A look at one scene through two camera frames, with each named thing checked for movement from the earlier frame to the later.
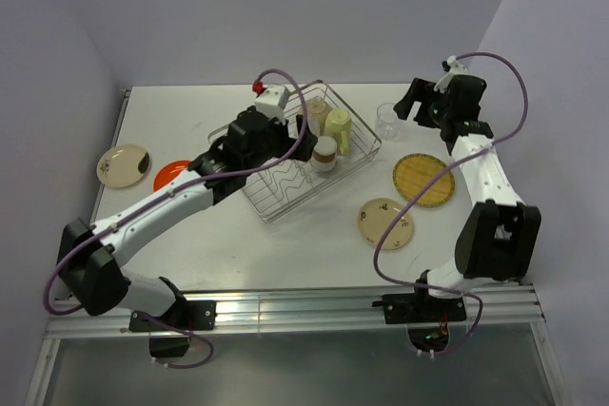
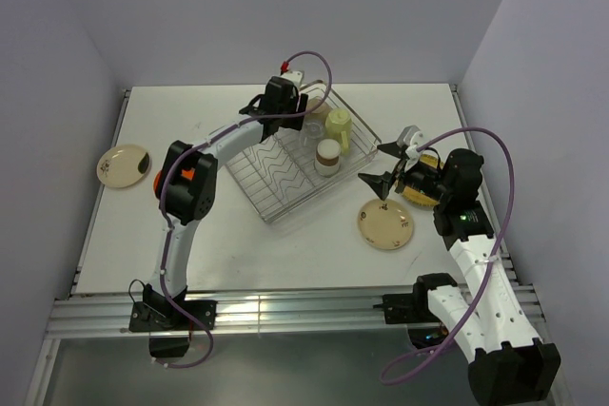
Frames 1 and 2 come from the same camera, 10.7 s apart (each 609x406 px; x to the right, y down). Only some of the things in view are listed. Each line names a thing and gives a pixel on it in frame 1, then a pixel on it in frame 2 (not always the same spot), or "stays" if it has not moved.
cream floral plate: [376, 218] stays
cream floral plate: [124, 165] stays
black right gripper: [417, 92] -> [380, 183]
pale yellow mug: [338, 125] stays
